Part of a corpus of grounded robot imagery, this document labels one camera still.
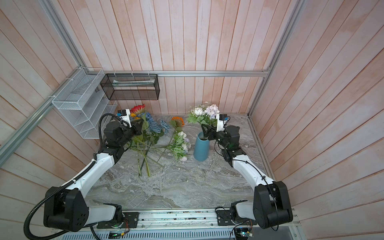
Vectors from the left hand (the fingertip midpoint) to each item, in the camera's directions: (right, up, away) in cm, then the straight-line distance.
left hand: (144, 122), depth 80 cm
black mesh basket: (-17, +27, +26) cm, 41 cm away
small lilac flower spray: (+19, -15, +12) cm, 27 cm away
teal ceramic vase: (+32, -15, +5) cm, 36 cm away
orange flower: (+15, +1, +27) cm, 31 cm away
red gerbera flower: (-2, +6, -5) cm, 8 cm away
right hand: (+34, -1, +1) cm, 34 cm away
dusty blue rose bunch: (+3, -4, +20) cm, 20 cm away
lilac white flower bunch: (+33, +4, -4) cm, 33 cm away
